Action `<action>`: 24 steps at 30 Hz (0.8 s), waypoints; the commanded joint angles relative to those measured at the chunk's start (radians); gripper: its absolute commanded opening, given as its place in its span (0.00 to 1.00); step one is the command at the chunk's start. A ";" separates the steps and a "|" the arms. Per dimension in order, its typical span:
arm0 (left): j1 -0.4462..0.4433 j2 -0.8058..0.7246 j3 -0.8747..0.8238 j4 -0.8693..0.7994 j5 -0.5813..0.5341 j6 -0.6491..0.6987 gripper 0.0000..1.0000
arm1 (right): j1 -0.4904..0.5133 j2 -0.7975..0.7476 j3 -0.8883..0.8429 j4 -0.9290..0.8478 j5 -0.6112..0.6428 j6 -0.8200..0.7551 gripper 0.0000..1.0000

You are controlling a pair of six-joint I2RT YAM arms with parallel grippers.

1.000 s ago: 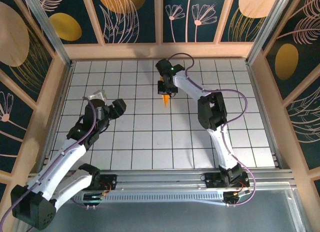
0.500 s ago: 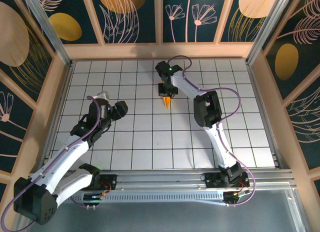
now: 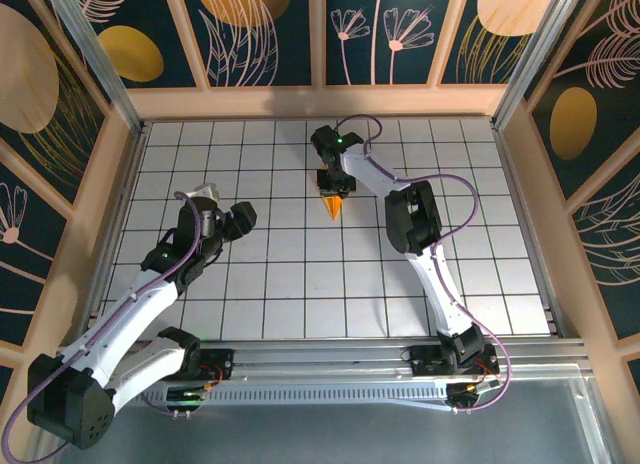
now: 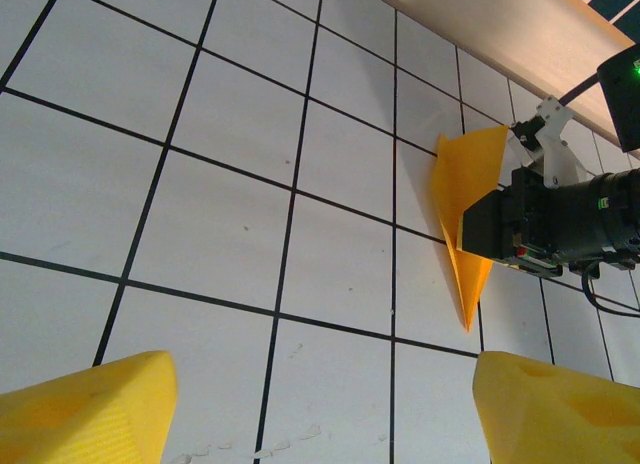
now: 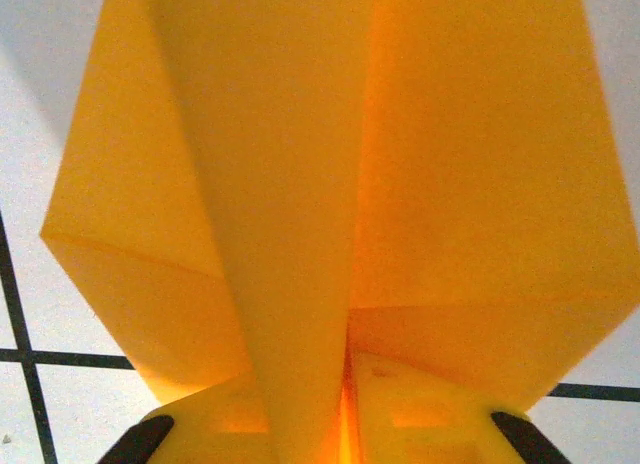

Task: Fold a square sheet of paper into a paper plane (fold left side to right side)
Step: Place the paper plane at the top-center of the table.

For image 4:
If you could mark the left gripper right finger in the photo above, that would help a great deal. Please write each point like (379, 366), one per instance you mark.
(560, 419)

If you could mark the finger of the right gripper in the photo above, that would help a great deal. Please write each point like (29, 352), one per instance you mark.
(485, 226)

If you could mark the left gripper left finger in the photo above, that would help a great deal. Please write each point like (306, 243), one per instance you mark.
(90, 419)

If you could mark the yellow paper sheet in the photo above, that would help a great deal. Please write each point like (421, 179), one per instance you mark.
(470, 184)

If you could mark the white grid mat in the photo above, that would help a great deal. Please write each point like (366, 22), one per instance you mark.
(200, 184)

